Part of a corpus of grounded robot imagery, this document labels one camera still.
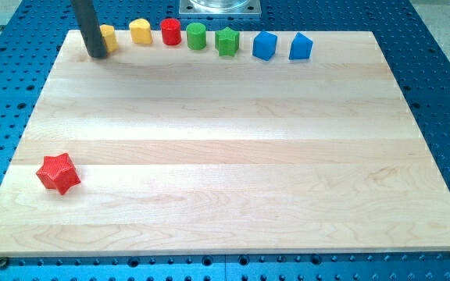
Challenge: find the red star block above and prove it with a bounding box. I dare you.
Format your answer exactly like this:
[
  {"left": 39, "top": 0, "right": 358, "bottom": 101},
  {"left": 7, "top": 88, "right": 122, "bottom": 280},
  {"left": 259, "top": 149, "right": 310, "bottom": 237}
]
[{"left": 36, "top": 153, "right": 81, "bottom": 195}]

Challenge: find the green star block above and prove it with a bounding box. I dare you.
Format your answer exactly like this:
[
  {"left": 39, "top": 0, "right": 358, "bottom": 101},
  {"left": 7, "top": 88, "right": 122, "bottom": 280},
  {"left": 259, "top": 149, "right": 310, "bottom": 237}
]
[{"left": 215, "top": 27, "right": 240, "bottom": 57}]

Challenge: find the blue triangle block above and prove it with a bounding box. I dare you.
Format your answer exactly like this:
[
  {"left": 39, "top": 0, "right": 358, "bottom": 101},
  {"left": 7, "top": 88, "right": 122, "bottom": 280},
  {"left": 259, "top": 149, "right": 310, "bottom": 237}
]
[{"left": 289, "top": 32, "right": 313, "bottom": 60}]

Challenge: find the light wooden board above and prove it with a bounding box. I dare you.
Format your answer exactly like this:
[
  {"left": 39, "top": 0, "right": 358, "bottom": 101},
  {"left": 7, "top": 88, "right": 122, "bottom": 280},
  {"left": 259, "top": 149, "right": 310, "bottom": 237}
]
[{"left": 0, "top": 30, "right": 450, "bottom": 257}]

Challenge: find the blue cube block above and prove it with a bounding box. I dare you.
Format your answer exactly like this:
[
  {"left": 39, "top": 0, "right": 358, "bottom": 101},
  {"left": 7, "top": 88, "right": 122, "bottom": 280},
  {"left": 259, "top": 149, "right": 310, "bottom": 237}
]
[{"left": 252, "top": 30, "right": 277, "bottom": 61}]

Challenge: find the green cylinder block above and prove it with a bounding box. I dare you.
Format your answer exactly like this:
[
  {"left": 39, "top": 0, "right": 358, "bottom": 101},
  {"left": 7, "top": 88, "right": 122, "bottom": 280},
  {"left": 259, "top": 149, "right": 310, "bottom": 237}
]
[{"left": 186, "top": 23, "right": 207, "bottom": 50}]

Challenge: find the red cylinder block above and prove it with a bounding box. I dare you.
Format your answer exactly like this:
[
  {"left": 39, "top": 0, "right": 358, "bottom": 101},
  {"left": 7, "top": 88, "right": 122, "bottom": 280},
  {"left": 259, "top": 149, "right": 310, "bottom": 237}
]
[{"left": 160, "top": 18, "right": 181, "bottom": 46}]

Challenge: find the yellow heart block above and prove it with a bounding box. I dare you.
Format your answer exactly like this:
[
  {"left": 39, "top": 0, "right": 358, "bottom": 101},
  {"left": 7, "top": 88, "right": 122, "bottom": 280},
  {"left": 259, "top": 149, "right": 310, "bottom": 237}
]
[{"left": 129, "top": 18, "right": 152, "bottom": 44}]

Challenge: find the yellow hexagon block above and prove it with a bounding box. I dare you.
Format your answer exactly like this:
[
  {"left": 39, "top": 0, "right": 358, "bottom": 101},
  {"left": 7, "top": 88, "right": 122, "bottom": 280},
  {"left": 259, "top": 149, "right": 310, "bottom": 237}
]
[{"left": 100, "top": 24, "right": 119, "bottom": 53}]

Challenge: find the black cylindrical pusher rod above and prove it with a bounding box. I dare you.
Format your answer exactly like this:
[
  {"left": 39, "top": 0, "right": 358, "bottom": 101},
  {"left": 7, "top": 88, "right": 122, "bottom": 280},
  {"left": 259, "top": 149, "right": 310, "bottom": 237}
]
[{"left": 70, "top": 0, "right": 108, "bottom": 59}]

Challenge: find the left board clamp screw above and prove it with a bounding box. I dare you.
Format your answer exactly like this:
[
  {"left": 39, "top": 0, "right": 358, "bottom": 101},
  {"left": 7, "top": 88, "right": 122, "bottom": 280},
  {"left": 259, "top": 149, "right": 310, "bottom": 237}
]
[{"left": 0, "top": 257, "right": 9, "bottom": 269}]

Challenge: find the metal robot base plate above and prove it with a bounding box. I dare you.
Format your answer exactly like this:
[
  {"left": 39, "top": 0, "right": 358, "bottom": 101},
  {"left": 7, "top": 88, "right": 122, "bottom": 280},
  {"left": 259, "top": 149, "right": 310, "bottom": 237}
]
[{"left": 178, "top": 0, "right": 262, "bottom": 18}]

